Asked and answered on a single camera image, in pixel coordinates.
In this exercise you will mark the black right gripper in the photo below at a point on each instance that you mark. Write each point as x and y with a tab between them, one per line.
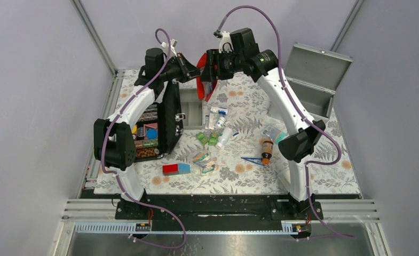
214	58

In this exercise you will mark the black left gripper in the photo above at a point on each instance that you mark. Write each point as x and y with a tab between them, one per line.
187	70

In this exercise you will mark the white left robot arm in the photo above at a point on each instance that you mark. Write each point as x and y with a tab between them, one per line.
157	85

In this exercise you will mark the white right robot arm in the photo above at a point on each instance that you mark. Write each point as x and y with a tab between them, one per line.
239	52

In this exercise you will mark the brown medicine bottle orange cap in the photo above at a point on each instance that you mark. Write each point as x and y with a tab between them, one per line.
267	151

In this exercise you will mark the grey plastic tray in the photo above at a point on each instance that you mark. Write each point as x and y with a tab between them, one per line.
191	106

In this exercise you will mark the white bandage roll blue label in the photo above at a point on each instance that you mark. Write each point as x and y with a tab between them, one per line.
219	110

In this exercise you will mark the white flat wrapped bandage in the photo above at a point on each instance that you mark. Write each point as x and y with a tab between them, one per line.
212	121

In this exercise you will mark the green wind oil box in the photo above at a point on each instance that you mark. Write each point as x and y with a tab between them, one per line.
213	139

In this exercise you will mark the white plastic bottle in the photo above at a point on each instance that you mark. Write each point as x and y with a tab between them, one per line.
224	138

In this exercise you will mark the black open case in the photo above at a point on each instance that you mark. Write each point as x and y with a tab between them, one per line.
159	128

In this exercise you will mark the striped bandage packet stack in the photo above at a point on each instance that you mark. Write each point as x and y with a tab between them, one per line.
205	162

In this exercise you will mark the clear bag teal item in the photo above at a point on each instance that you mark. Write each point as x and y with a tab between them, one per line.
273	133

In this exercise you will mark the red blue box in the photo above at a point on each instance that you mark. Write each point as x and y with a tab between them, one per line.
176	169

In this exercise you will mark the grey metal box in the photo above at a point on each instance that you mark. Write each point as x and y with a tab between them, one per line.
315	75

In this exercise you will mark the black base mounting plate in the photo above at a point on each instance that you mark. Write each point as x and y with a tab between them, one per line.
219	212

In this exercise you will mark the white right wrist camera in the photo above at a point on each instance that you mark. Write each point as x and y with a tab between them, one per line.
225	44

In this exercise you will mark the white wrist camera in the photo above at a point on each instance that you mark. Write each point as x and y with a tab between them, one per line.
225	44
169	48

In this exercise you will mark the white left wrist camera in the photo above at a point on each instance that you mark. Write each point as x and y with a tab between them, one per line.
169	48

